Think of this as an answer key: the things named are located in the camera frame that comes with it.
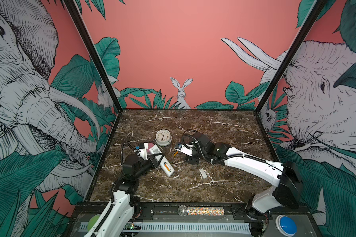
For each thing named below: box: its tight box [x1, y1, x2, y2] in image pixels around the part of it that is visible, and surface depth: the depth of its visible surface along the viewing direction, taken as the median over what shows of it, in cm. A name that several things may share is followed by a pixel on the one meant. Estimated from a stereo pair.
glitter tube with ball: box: [177, 204, 225, 217], surface depth 73 cm
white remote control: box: [149, 144, 176, 177], surface depth 78 cm
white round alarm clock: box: [155, 129, 173, 147], surface depth 100 cm
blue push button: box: [275, 214, 298, 237], surface depth 71 cm
